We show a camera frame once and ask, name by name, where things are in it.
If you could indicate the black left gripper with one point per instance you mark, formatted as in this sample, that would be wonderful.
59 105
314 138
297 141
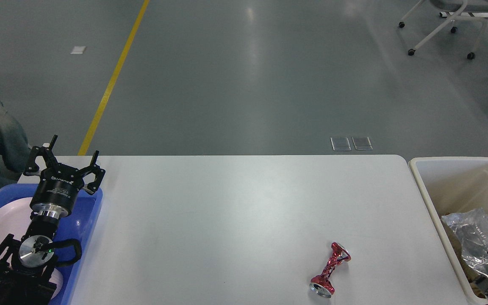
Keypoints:
55 195

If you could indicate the aluminium foil container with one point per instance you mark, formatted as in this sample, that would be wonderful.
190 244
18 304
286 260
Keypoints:
471 229

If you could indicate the brown paper bag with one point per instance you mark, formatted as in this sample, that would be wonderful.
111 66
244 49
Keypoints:
456 244

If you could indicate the pink plate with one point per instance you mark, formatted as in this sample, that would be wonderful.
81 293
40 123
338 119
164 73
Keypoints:
28 274

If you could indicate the crushed red can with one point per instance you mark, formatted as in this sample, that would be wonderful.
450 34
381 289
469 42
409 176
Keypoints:
321 284

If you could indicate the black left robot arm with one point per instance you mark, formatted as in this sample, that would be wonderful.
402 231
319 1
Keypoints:
43 163

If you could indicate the blue plastic tray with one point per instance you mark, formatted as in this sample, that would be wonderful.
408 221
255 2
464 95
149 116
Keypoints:
85 220

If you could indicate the beige plastic bin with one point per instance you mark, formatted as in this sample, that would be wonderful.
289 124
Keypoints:
452 185

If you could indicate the white floor marker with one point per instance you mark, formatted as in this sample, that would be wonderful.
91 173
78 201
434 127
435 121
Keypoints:
78 50

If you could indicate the right floor socket plate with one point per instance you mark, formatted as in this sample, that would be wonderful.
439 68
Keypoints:
362 143

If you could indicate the floor socket plate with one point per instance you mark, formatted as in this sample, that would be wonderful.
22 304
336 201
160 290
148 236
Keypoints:
340 144
362 143

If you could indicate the left floor socket plate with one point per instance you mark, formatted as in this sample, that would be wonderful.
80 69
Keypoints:
340 144

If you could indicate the white chair base bar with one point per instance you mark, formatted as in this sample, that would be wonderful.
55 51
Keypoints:
483 15

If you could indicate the white office chair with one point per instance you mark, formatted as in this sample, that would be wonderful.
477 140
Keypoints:
457 7

